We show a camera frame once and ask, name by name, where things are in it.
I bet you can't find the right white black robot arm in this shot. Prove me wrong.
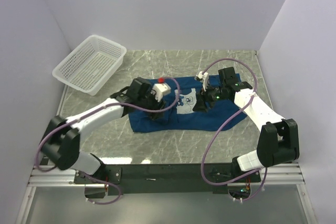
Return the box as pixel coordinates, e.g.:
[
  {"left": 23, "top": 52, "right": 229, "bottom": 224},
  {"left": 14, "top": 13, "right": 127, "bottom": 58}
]
[{"left": 193, "top": 67, "right": 300, "bottom": 182}]

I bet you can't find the white plastic mesh basket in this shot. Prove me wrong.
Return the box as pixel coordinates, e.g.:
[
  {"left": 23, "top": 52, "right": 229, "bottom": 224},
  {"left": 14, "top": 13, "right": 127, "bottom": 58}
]
[{"left": 52, "top": 35, "right": 127, "bottom": 96}]

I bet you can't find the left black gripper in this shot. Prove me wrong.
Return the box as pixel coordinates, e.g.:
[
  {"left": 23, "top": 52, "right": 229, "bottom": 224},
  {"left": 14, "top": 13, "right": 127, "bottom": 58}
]
[{"left": 137, "top": 88, "right": 166, "bottom": 120}]

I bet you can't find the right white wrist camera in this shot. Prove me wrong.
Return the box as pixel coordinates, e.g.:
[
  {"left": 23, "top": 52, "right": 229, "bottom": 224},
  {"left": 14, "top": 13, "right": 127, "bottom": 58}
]
[{"left": 194, "top": 71, "right": 209, "bottom": 92}]

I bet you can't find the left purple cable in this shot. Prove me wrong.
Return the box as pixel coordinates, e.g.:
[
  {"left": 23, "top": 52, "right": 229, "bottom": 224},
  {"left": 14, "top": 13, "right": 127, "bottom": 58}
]
[{"left": 34, "top": 77, "right": 181, "bottom": 206}]

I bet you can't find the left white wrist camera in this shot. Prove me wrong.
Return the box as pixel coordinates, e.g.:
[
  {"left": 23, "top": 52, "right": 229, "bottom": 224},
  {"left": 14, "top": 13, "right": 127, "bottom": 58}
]
[{"left": 151, "top": 78, "right": 171, "bottom": 102}]

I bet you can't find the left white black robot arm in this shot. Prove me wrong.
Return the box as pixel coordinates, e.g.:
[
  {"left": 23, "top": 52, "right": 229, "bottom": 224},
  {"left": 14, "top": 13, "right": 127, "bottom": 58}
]
[{"left": 38, "top": 77, "right": 171, "bottom": 183}]

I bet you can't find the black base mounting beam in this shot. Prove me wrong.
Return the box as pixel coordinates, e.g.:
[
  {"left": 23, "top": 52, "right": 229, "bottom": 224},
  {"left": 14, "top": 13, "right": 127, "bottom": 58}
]
[{"left": 74, "top": 163, "right": 261, "bottom": 194}]

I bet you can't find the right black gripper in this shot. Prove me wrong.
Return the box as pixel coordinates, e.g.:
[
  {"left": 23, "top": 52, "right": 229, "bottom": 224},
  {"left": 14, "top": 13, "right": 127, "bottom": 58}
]
[{"left": 193, "top": 81, "right": 226, "bottom": 113}]

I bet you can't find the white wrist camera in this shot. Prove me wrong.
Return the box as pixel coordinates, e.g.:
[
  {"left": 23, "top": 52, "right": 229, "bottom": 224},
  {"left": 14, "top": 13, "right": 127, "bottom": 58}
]
[
  {"left": 194, "top": 71, "right": 209, "bottom": 92},
  {"left": 151, "top": 78, "right": 171, "bottom": 102}
]

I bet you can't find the blue mickey mouse t-shirt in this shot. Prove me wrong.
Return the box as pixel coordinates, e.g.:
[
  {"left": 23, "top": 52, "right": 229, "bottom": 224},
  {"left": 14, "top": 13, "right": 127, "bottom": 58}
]
[{"left": 129, "top": 77, "right": 239, "bottom": 133}]

